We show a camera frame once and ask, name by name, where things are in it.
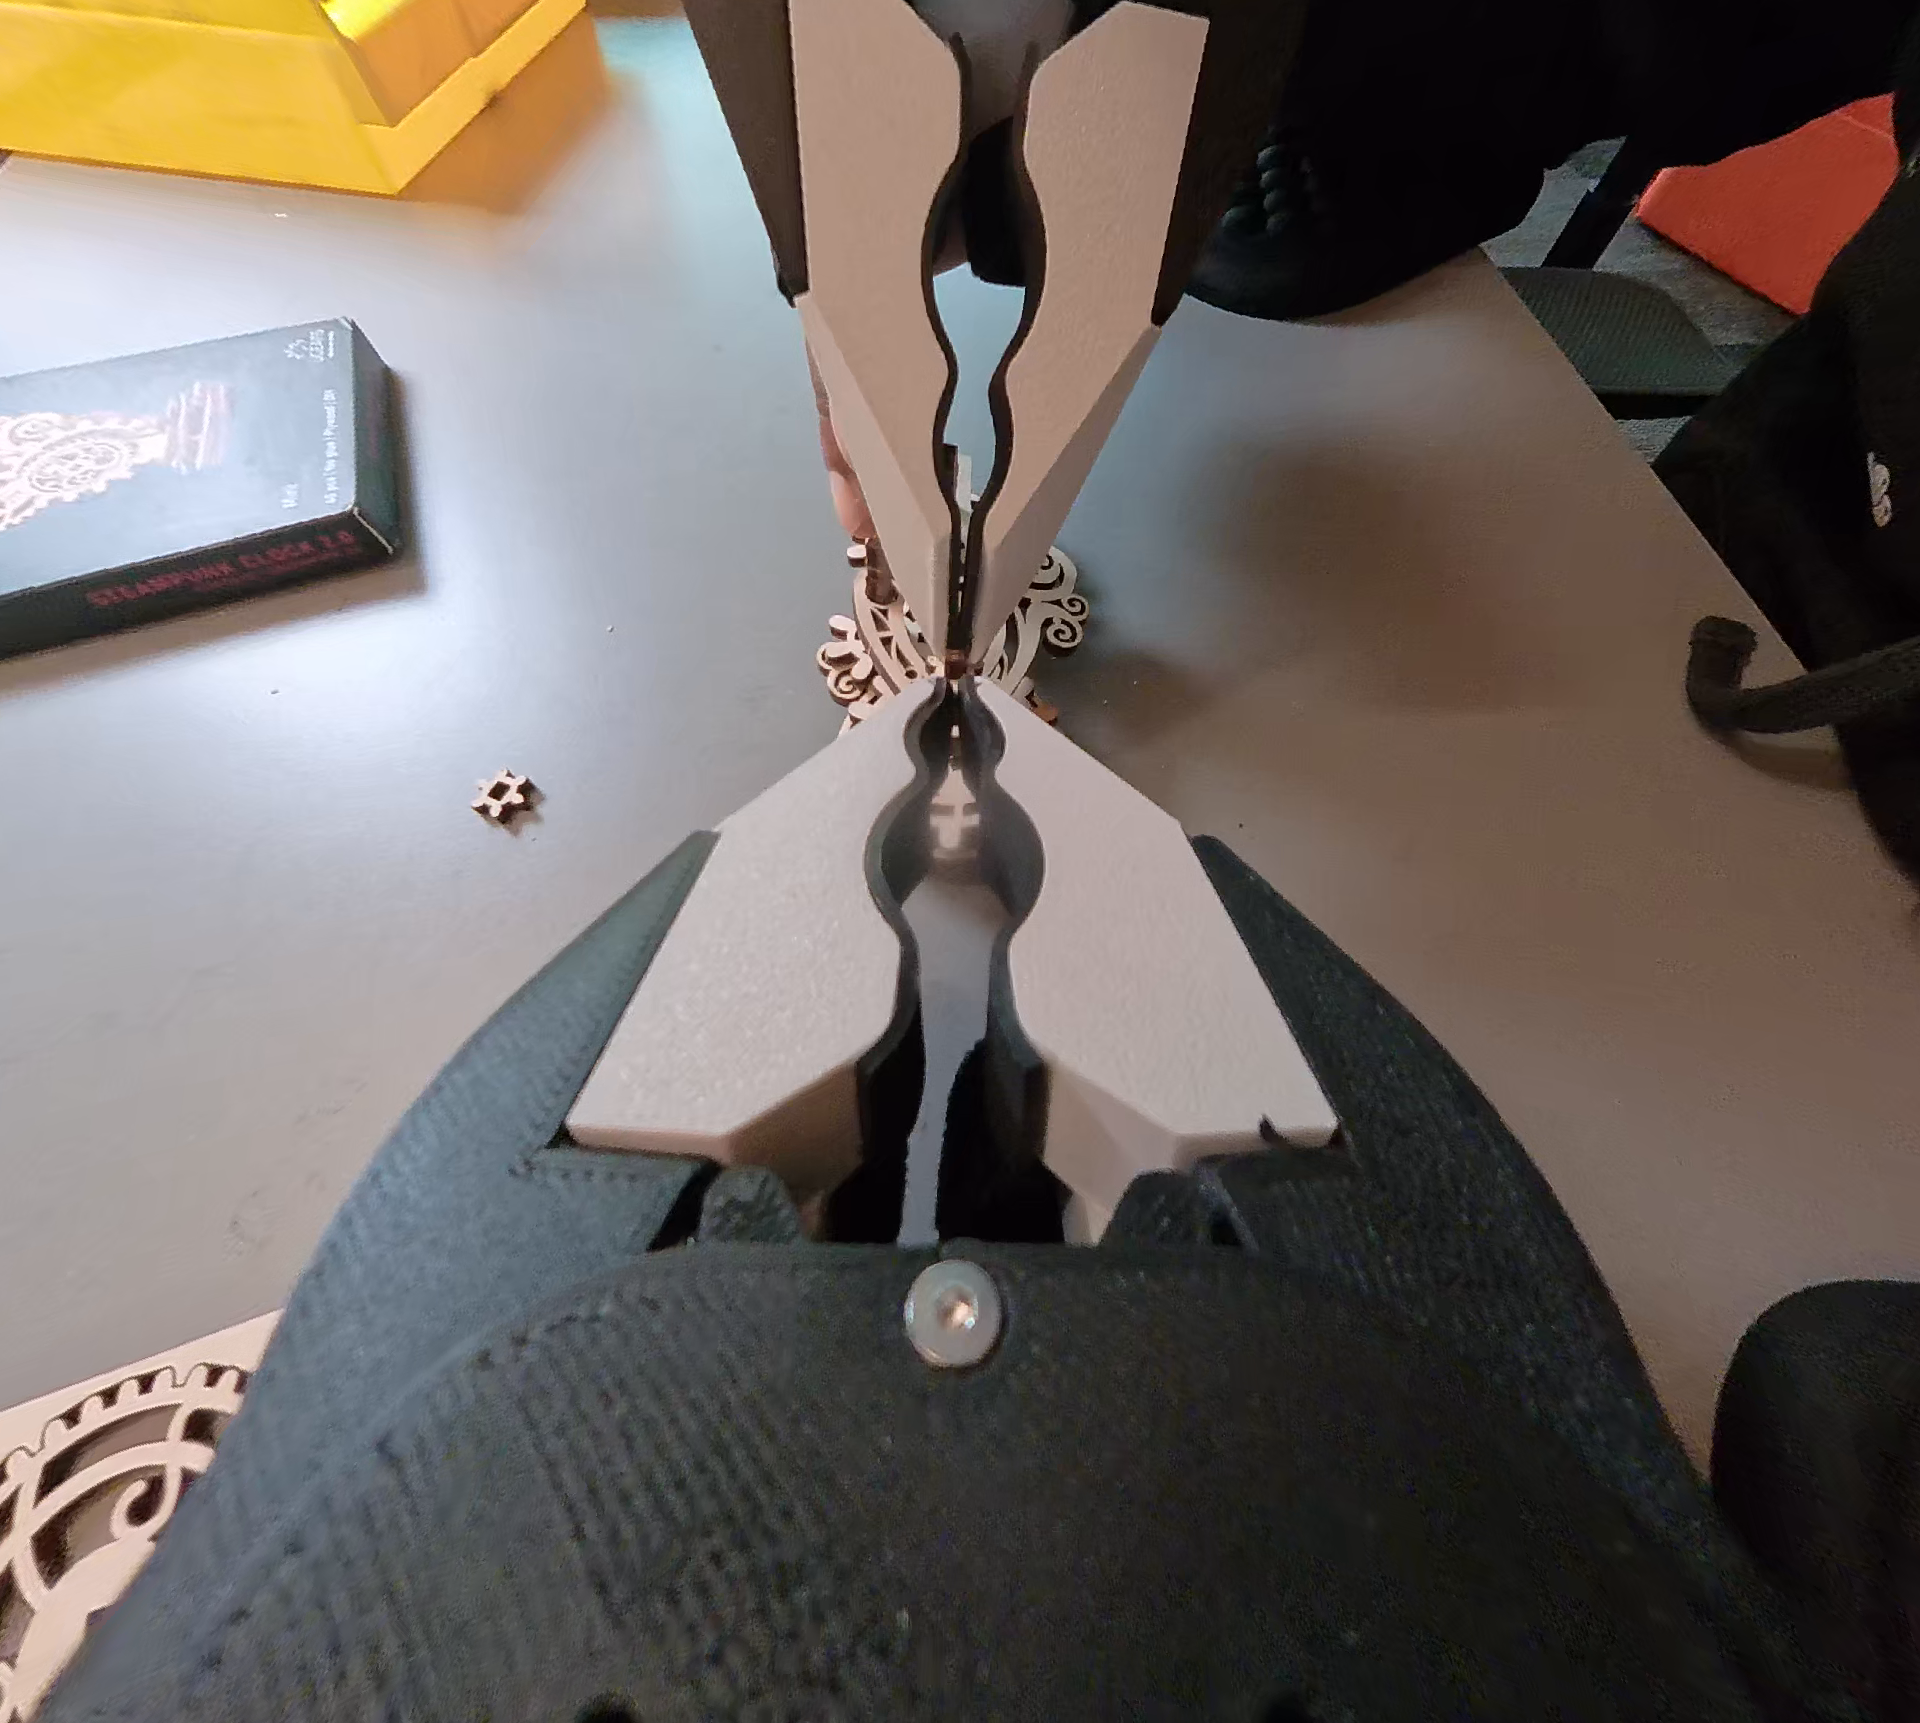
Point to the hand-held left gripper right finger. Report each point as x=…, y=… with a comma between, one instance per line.
x=1170, y=990

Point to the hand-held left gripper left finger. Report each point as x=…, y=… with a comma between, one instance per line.
x=736, y=1005

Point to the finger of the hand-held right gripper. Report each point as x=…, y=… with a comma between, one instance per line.
x=870, y=257
x=1110, y=227

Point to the ornate wooden puzzle model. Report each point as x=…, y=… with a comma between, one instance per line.
x=886, y=647

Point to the grey desk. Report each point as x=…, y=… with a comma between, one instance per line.
x=375, y=1005

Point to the small wooden gear piece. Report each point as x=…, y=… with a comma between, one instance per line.
x=490, y=803

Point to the orange board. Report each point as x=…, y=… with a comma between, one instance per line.
x=1770, y=207

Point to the black puzzle box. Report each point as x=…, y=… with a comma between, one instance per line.
x=225, y=450

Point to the wooden gear puzzle sheet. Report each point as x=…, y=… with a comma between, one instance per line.
x=104, y=1427

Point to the dark cloth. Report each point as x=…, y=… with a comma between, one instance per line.
x=1830, y=1484

